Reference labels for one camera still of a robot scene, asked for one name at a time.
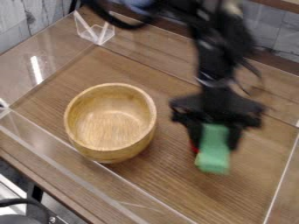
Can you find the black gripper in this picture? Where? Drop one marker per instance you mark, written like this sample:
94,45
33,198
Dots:
217,105

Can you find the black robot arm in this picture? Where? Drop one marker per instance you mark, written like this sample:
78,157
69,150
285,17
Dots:
225,43

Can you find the clear acrylic corner bracket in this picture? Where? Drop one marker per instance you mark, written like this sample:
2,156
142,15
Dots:
98,34

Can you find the brown wooden bowl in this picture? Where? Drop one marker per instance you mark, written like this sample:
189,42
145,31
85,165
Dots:
110,122

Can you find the red plush strawberry toy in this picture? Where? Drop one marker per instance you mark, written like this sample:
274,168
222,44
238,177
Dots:
194,149

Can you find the green foam block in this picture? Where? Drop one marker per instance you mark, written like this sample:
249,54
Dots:
213,159

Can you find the black metal table frame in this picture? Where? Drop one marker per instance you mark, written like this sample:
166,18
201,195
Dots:
63,215

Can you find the clear acrylic enclosure wall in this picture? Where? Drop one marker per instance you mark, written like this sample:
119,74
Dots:
155,188

